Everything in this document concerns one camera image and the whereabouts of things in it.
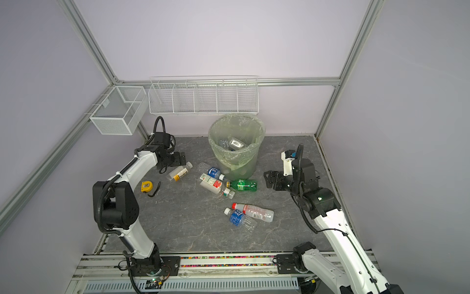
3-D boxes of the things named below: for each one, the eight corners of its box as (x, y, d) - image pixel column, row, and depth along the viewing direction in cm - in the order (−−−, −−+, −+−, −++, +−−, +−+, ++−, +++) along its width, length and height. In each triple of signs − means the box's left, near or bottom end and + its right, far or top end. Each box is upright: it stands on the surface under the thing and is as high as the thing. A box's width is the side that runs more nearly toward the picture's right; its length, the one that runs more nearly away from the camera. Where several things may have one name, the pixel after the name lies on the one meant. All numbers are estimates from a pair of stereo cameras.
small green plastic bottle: (226, 192, 97) (225, 187, 92) (227, 184, 100) (226, 179, 96) (256, 192, 97) (256, 187, 92) (255, 184, 100) (256, 179, 95)
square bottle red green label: (199, 185, 99) (197, 179, 94) (205, 178, 102) (203, 172, 97) (218, 195, 95) (217, 189, 90) (223, 187, 98) (222, 182, 93)
